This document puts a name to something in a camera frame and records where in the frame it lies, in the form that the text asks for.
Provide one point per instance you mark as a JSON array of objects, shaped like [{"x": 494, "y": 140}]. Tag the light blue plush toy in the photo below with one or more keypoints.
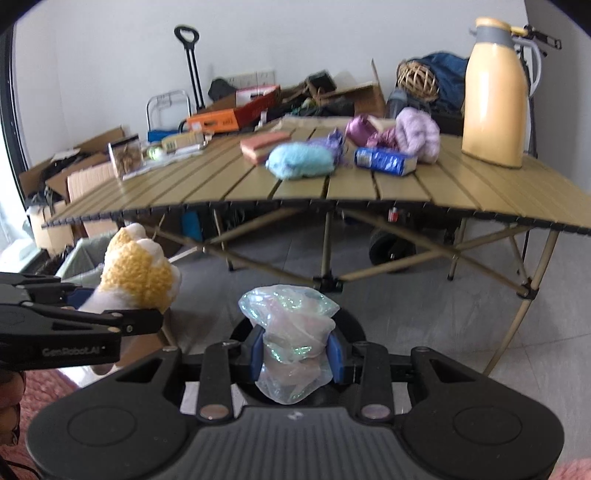
[{"x": 298, "y": 160}]

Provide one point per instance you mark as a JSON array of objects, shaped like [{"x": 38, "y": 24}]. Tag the grey blue water bottle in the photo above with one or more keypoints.
[{"x": 397, "y": 101}]

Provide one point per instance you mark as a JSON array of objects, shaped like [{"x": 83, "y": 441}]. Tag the black cart wheel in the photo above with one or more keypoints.
[{"x": 386, "y": 247}]

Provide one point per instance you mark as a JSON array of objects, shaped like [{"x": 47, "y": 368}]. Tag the black trolley handle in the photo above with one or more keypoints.
[{"x": 188, "y": 37}]

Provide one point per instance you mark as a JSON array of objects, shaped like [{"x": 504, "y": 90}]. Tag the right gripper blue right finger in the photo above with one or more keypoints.
[{"x": 336, "y": 357}]

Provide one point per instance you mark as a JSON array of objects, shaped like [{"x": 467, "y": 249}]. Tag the small beige carton box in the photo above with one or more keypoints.
[{"x": 172, "y": 143}]

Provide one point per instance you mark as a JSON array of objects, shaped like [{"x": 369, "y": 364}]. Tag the woven rattan ball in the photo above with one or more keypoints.
[{"x": 418, "y": 80}]

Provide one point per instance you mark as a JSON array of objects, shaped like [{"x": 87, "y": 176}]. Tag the lavender knit drawstring pouch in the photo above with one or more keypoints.
[{"x": 335, "y": 143}]

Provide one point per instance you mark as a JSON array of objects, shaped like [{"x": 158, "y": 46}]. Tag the white metal frame chair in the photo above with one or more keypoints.
[{"x": 165, "y": 112}]

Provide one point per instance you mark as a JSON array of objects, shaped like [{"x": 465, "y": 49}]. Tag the lavender fluffy headband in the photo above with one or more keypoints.
[{"x": 417, "y": 134}]

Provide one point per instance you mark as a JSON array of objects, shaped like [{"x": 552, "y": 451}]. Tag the large cardboard boxes left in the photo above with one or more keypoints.
[{"x": 51, "y": 176}]

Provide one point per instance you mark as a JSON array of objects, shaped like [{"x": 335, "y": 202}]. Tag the yellow white plush toy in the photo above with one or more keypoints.
[{"x": 136, "y": 275}]

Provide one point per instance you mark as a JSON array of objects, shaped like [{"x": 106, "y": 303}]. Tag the pink rug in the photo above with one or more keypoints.
[{"x": 43, "y": 387}]

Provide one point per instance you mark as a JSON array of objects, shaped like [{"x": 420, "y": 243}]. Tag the cream thermos jug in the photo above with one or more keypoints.
[{"x": 496, "y": 95}]

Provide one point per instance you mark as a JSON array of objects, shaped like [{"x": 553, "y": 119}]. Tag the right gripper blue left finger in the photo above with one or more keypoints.
[{"x": 256, "y": 351}]

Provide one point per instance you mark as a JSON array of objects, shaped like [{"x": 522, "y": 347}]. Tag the green white small bottle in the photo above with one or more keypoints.
[{"x": 153, "y": 153}]

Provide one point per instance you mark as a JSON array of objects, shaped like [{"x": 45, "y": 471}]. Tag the purple satin scrunchie cloth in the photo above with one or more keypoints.
[{"x": 368, "y": 131}]

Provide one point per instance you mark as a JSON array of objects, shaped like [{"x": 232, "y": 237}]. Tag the blue tissue pack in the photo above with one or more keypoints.
[{"x": 385, "y": 161}]

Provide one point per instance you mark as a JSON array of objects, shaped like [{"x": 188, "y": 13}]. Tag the olive folding camp table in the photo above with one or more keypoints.
[{"x": 521, "y": 200}]

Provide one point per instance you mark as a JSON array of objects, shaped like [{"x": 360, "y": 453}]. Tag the clear jar of snacks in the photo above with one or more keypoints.
[{"x": 125, "y": 155}]

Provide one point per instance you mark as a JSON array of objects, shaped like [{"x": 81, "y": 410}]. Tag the camera on tripod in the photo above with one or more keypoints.
[{"x": 534, "y": 35}]

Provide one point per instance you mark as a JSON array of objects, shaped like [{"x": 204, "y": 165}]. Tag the person's right hand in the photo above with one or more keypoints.
[{"x": 12, "y": 388}]

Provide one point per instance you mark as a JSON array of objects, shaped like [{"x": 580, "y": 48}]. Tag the orange shoe box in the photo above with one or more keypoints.
[{"x": 235, "y": 111}]

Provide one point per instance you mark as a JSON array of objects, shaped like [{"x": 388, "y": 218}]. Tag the pink yellow sponge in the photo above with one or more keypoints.
[{"x": 257, "y": 148}]

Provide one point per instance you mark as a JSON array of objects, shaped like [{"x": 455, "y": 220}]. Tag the iridescent plastic bag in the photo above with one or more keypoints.
[{"x": 297, "y": 322}]

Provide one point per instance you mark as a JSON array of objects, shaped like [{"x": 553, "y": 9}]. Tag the open brown cardboard box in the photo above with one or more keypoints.
[{"x": 367, "y": 98}]

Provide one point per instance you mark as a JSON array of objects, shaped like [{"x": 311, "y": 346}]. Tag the cardboard bin with green liner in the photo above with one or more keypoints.
[{"x": 84, "y": 264}]

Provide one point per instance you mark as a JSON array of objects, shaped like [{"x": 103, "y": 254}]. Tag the navy blue bag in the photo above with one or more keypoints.
[{"x": 450, "y": 71}]

